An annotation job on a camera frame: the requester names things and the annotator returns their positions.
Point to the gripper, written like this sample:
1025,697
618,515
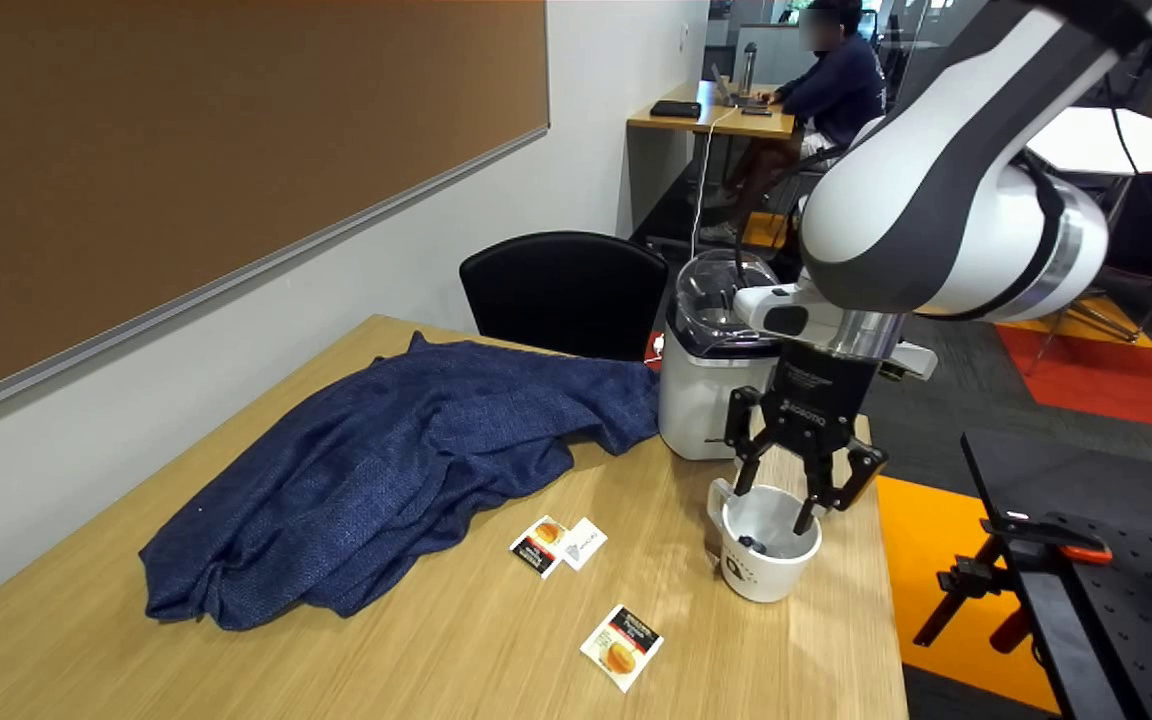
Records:
821,400

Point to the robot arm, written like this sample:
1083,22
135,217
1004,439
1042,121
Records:
946,170

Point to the blue pen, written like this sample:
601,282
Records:
756,545

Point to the white appliance with clear lid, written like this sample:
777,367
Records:
701,400

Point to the white mug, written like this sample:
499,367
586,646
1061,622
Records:
761,575

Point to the small white sachet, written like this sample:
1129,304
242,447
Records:
584,543

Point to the black orange clamp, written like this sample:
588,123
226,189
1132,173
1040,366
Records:
1046,535

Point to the black orange tea sachet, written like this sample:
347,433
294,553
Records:
622,646
538,546

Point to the wooden desk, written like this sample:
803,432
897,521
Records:
706,122

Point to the person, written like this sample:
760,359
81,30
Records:
841,90

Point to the black case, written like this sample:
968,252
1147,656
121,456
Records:
675,108

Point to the laptop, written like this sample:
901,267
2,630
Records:
731,92

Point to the grey bottle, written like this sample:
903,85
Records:
750,70

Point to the blue knitted cloth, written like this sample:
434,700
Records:
386,470

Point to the white table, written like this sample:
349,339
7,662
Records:
1086,140

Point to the brown cork board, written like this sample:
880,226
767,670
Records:
186,150

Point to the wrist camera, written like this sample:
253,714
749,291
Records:
911,360

